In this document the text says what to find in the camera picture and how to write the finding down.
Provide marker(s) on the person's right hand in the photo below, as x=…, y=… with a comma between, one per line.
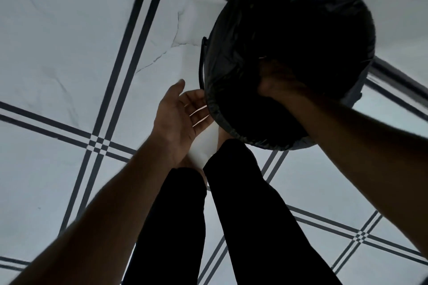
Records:
x=282, y=84

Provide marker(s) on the person's left hand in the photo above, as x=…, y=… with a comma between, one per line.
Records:
x=170, y=121

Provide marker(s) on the person's left thumb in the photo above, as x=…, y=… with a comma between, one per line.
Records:
x=176, y=89

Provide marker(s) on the person's right fingers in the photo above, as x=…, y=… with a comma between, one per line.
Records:
x=271, y=76

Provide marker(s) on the person's left middle finger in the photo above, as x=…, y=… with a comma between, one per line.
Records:
x=198, y=106

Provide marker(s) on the person's left little finger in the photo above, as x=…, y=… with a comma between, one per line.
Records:
x=202, y=127

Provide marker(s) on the black garbage bag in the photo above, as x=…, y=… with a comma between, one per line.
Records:
x=294, y=24

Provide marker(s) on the person's left forearm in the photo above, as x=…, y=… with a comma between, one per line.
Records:
x=107, y=214

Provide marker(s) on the person's right forearm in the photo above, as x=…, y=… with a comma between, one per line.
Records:
x=367, y=158

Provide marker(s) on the person's right foot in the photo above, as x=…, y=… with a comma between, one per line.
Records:
x=222, y=135

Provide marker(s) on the person's foot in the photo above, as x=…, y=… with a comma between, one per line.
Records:
x=222, y=135
x=195, y=165

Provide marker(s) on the person's left foot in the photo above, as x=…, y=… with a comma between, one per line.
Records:
x=195, y=165

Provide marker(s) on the grey trash bin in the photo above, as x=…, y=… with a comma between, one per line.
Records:
x=355, y=93

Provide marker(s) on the black trousers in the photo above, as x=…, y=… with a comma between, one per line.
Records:
x=254, y=214

